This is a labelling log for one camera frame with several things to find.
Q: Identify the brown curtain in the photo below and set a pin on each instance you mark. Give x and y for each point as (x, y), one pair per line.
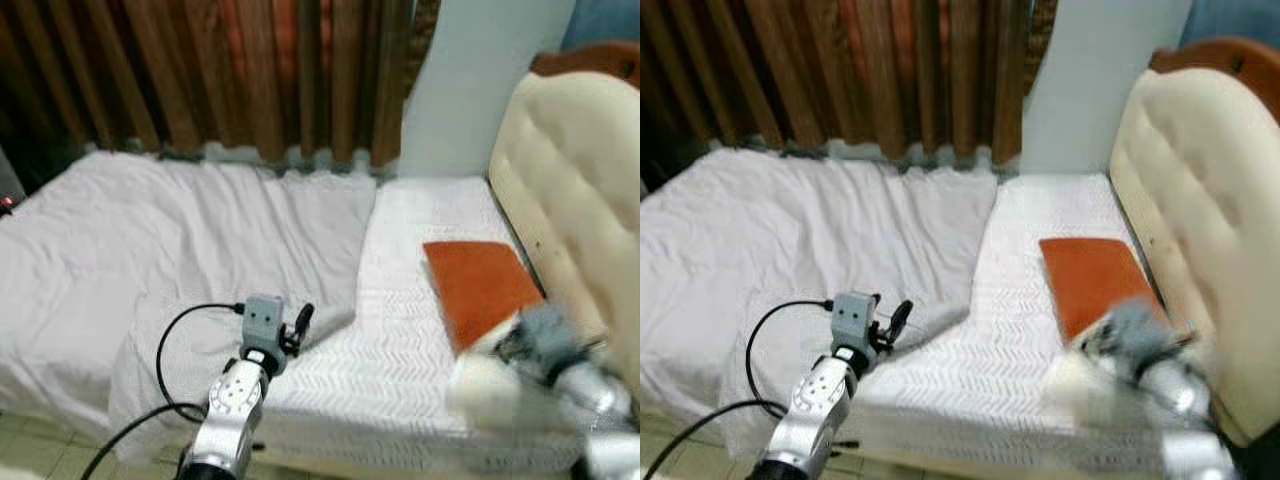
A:
(820, 70)
(200, 70)

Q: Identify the white soft bundle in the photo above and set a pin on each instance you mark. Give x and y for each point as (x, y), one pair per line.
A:
(480, 390)
(1075, 390)

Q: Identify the cream padded headboard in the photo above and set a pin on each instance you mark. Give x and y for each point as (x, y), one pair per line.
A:
(570, 180)
(1200, 180)

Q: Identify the orange pillow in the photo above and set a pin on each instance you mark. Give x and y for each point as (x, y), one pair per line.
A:
(1090, 280)
(480, 285)

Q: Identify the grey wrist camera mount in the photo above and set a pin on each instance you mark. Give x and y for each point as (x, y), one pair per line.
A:
(1135, 330)
(263, 320)
(853, 318)
(550, 335)

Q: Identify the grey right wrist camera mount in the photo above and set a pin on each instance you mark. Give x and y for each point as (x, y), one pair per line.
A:
(550, 335)
(1135, 330)

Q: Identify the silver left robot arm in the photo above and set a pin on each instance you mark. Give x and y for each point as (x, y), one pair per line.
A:
(815, 410)
(230, 410)

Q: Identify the white patterned mattress sheet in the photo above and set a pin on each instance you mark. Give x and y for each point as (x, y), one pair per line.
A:
(400, 350)
(1000, 350)

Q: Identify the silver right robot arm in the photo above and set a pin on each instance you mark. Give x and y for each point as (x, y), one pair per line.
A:
(595, 395)
(1175, 385)

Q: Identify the brown wooden bed frame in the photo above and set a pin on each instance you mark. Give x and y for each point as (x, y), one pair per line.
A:
(600, 58)
(1230, 55)

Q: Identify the grey bed blanket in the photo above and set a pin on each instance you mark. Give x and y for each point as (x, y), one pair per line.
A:
(740, 230)
(120, 230)

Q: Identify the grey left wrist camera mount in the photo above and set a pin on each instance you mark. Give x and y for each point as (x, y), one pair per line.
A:
(263, 320)
(853, 318)

